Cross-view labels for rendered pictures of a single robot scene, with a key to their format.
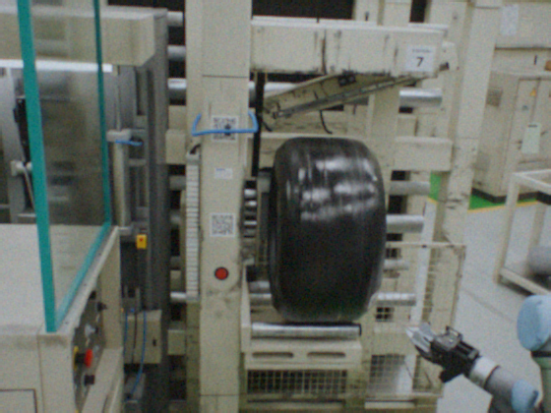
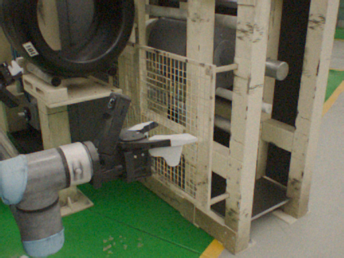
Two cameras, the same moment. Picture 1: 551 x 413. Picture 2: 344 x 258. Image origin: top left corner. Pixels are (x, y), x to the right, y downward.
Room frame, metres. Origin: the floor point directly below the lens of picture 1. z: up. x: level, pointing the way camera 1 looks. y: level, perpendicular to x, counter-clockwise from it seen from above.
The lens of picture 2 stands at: (1.23, -1.98, 1.38)
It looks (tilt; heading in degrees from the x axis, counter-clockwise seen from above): 23 degrees down; 58
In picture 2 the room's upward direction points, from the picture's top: straight up
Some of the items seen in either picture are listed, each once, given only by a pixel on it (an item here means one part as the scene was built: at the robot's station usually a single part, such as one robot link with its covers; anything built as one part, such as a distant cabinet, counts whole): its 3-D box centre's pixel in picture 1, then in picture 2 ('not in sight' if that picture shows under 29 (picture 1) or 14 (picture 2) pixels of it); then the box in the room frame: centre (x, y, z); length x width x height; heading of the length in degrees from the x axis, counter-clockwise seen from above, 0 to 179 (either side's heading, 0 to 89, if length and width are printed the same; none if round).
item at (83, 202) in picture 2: not in sight; (64, 200); (1.77, 0.16, 0.02); 0.27 x 0.27 x 0.04; 5
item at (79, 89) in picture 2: (296, 334); (72, 89); (1.81, -0.09, 0.80); 0.37 x 0.36 x 0.02; 5
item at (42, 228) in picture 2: not in sight; (38, 218); (1.34, -1.33, 0.94); 0.11 x 0.08 x 0.11; 91
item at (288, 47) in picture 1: (340, 48); not in sight; (2.12, -0.19, 1.71); 0.61 x 0.25 x 0.15; 95
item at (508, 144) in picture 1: (519, 133); not in sight; (6.18, -2.40, 0.62); 0.91 x 0.58 x 1.25; 117
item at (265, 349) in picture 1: (301, 347); (44, 87); (1.67, -0.10, 0.83); 0.36 x 0.09 x 0.06; 95
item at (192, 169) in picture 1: (194, 229); not in sight; (1.73, 0.25, 1.19); 0.05 x 0.04 x 0.48; 5
